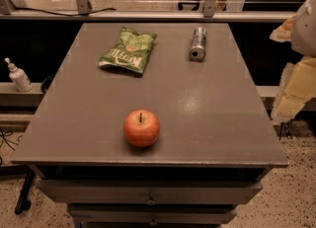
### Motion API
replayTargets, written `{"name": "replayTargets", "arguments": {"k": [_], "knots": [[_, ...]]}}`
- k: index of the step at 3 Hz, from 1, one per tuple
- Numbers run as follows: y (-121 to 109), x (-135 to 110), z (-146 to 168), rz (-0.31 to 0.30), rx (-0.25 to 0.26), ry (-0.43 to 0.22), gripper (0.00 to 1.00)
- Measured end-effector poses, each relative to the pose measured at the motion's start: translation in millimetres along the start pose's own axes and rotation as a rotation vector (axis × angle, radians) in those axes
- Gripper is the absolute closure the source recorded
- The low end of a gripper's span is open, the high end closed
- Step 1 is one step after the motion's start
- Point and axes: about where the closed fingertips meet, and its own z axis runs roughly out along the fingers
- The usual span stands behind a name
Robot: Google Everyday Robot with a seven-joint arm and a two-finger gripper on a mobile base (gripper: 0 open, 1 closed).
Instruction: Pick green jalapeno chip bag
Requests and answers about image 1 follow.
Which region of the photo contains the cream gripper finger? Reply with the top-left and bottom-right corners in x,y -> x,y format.
270,17 -> 294,42

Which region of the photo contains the green jalapeno chip bag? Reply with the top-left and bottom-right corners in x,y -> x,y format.
99,27 -> 157,75

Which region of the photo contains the silver soda can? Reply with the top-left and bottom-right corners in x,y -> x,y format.
190,27 -> 206,61

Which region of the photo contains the red apple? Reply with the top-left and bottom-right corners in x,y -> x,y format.
123,110 -> 160,148

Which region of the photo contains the grey upper drawer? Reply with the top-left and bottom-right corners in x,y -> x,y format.
37,180 -> 262,205

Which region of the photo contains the grey drawer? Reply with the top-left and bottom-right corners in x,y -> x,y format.
68,204 -> 237,225
37,180 -> 262,205

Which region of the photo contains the grey lower drawer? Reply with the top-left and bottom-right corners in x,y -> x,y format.
68,204 -> 237,225

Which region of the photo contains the white pump bottle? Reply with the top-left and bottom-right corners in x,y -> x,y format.
5,57 -> 33,93

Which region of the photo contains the black table leg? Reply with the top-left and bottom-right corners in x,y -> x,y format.
15,169 -> 35,215

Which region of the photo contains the black cable on ledge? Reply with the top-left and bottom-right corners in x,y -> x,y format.
9,0 -> 117,17

